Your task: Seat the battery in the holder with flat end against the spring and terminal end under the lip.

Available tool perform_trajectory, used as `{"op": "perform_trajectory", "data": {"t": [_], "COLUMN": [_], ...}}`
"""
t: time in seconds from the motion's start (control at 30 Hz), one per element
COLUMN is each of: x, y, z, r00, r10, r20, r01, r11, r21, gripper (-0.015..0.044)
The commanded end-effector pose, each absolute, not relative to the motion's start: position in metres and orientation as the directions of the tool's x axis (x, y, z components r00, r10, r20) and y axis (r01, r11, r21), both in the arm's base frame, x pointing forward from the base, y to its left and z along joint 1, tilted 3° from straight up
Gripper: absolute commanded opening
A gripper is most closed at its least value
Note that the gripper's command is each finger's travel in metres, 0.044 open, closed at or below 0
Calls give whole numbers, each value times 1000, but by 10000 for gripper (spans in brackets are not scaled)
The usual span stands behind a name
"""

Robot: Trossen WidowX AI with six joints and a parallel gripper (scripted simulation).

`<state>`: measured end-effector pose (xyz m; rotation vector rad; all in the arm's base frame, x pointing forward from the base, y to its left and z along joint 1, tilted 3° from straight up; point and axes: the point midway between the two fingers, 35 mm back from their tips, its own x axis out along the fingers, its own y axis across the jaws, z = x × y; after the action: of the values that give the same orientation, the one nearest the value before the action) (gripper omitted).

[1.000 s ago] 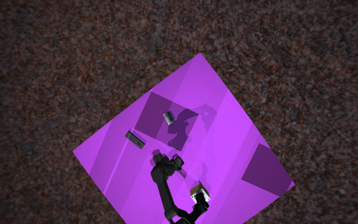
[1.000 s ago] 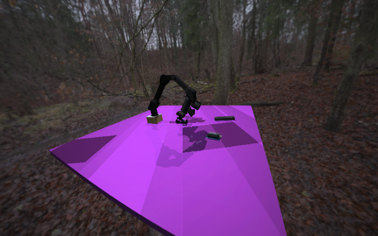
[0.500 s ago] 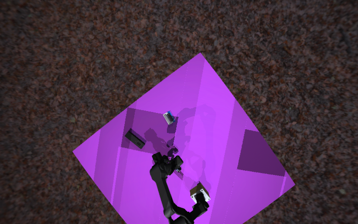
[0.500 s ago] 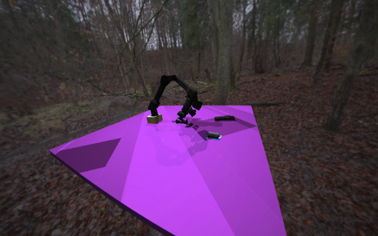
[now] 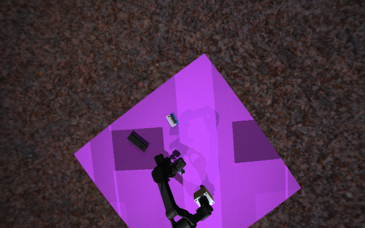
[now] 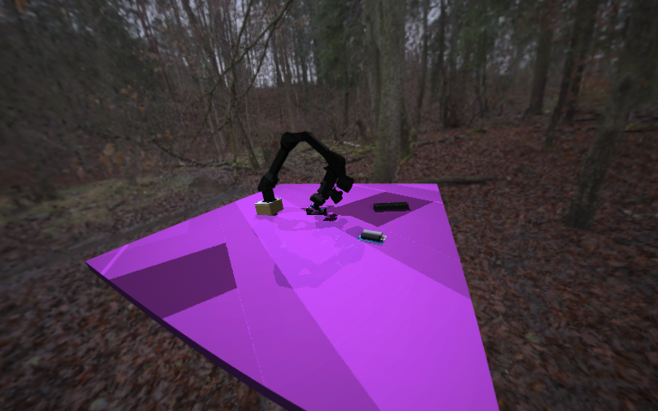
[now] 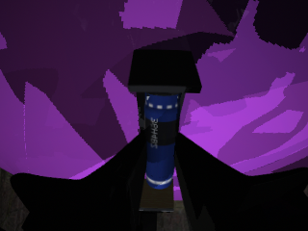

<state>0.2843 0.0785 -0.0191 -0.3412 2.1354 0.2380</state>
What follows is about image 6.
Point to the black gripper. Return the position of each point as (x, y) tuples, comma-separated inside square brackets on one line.
[(320, 198)]

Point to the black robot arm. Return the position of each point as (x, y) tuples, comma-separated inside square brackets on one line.
[(335, 169)]

